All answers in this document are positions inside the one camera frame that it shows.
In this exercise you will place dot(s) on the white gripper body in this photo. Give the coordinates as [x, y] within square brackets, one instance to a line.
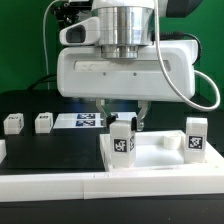
[114, 58]

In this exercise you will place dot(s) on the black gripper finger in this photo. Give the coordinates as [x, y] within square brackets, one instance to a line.
[137, 123]
[103, 108]

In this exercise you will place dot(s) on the white square tabletop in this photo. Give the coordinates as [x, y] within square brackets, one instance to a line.
[151, 155]

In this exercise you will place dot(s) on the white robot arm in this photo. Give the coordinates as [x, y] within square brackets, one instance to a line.
[153, 10]

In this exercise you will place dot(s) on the white marker tag sheet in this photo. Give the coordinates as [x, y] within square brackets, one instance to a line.
[90, 120]

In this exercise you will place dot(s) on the white U-shaped obstacle wall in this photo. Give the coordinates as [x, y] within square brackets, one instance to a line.
[94, 185]

